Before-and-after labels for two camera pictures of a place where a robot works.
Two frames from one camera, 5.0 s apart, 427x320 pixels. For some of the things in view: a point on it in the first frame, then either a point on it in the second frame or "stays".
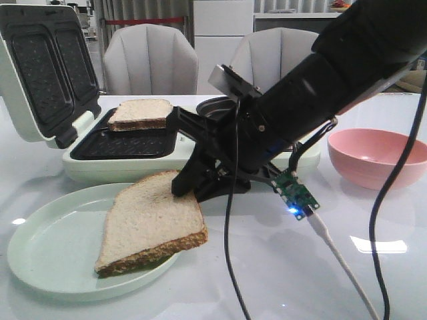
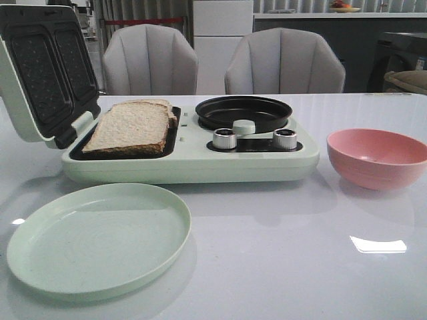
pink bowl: x=369 y=158 stays
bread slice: x=140 y=115 stays
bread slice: x=147 y=223 → x=133 y=127
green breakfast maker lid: x=49 y=87 stays
